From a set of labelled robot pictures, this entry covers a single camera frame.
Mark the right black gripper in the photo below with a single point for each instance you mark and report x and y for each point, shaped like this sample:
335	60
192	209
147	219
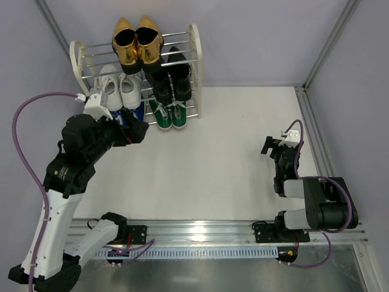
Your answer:
274	149

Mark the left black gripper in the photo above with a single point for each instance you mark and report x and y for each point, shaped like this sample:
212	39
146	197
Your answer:
127	131

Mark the green canvas sneaker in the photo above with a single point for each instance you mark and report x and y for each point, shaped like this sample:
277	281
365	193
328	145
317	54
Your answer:
161	115
178	114

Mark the white sneaker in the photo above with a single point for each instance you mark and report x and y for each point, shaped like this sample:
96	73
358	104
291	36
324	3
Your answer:
109	83
130	90

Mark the black loafer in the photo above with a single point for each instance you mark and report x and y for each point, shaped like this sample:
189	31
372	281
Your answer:
180	75
161	86

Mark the cream metal shoe rack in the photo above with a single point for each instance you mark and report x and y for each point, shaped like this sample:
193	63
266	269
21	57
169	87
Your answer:
179	48

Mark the gold shoe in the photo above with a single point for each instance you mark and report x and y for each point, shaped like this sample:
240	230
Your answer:
124	45
150	43

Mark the blue canvas sneaker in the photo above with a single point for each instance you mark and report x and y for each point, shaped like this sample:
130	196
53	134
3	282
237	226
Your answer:
139	112
119	117

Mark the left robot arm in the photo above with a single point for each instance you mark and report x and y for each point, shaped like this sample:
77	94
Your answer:
50	265

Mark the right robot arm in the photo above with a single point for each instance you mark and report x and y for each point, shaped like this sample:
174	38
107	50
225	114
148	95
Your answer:
328	204

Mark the right small controller board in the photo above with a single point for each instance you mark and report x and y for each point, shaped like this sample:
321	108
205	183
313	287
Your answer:
287	254

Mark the small controller board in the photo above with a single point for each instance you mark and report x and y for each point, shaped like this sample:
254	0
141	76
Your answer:
287	254
115	256

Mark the left small controller board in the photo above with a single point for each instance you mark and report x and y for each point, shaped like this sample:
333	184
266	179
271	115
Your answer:
115	256

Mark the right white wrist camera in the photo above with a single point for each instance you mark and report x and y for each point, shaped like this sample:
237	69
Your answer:
290	138

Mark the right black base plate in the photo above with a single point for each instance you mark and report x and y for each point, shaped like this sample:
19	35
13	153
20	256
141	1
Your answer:
270	232

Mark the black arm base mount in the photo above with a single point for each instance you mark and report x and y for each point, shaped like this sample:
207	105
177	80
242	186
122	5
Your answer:
134	235

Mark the aluminium rail frame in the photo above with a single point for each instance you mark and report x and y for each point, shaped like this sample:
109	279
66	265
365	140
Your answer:
205	185

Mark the slotted grey cable duct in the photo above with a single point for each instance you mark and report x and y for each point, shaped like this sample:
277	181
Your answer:
206	252

